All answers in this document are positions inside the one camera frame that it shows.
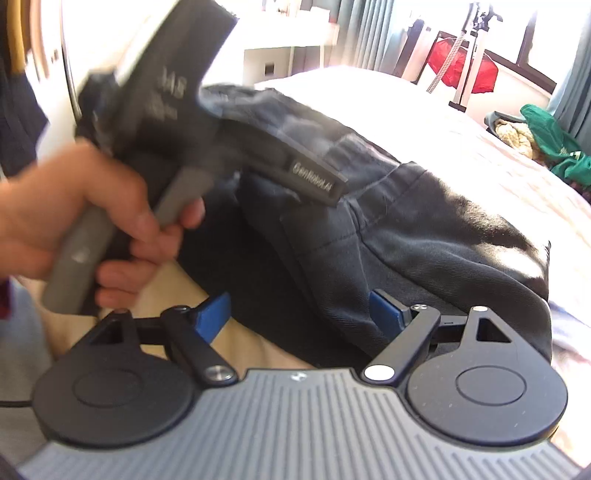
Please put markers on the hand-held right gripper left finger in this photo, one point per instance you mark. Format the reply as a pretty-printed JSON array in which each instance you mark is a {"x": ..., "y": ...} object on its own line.
[{"x": 213, "y": 318}]

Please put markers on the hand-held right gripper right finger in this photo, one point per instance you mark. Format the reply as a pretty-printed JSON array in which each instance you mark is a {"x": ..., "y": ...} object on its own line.
[{"x": 384, "y": 314}]

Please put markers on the dark grey pants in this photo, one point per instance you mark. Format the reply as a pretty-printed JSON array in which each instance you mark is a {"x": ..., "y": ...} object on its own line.
[{"x": 415, "y": 221}]

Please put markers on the person's left hand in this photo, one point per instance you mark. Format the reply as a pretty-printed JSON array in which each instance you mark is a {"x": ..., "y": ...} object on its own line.
[{"x": 41, "y": 217}]

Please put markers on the white desk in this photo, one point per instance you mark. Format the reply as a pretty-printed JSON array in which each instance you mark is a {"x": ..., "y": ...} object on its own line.
[{"x": 281, "y": 50}]

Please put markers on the dark hanging garment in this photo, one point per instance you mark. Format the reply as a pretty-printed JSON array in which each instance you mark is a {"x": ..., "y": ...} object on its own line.
[{"x": 18, "y": 124}]

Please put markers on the dark navy trousers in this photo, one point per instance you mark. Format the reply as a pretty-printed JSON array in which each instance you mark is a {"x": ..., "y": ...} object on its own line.
[{"x": 415, "y": 110}]

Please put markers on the cream knitted cloth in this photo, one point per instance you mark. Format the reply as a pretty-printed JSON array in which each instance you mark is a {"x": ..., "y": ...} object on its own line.
[{"x": 515, "y": 136}]

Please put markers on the grey-green curtain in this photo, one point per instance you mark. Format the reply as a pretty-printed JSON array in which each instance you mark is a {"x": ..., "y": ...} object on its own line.
[
  {"x": 369, "y": 32},
  {"x": 575, "y": 101}
]

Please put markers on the green cloth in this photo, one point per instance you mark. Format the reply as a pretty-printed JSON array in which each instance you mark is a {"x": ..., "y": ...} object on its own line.
[{"x": 547, "y": 124}]

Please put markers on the red bag on stand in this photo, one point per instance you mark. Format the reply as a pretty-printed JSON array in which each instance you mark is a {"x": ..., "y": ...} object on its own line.
[{"x": 443, "y": 60}]

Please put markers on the white tripod stand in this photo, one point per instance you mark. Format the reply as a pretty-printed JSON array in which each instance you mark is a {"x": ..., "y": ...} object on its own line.
[{"x": 468, "y": 60}]

